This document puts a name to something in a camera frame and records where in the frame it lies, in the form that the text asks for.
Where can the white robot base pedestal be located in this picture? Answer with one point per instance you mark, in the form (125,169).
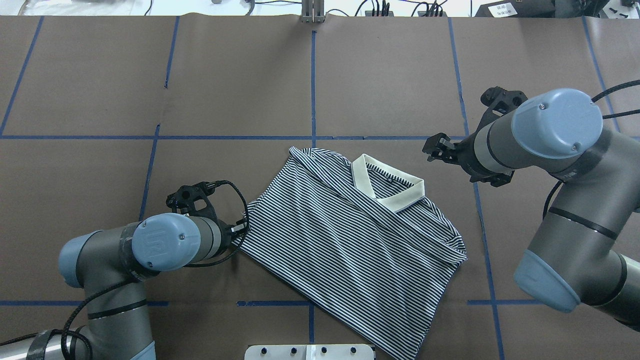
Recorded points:
(348,351)

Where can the navy white striped polo shirt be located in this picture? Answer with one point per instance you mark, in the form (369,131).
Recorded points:
(361,240)

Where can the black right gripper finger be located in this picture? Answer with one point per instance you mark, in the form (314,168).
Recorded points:
(439,145)
(446,156)

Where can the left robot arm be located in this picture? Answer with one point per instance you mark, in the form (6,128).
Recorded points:
(111,266)

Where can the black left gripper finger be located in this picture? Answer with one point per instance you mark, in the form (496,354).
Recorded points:
(239,229)

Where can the aluminium frame post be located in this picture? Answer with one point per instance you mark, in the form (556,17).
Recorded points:
(312,11)

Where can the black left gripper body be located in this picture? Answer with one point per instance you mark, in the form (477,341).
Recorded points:
(226,235)

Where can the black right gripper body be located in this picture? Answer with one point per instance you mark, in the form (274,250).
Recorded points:
(465,151)

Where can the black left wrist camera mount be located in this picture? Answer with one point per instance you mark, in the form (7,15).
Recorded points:
(193,200)

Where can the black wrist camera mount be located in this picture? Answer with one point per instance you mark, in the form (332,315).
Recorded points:
(499,102)
(193,200)

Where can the black labelled box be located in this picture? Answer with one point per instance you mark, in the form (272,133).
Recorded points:
(500,9)

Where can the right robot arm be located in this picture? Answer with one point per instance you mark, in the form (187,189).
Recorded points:
(570,260)

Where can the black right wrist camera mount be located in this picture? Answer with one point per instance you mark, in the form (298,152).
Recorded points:
(499,102)

